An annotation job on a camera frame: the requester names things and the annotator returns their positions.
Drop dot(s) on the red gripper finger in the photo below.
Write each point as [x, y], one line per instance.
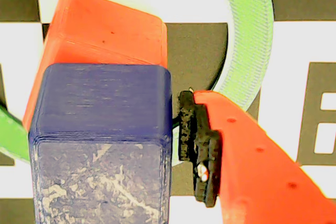
[262, 182]

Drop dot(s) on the blue cube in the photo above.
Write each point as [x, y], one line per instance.
[99, 129]

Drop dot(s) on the red cube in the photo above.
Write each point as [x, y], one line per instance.
[105, 32]

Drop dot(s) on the black white marker board mat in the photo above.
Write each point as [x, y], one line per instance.
[197, 51]

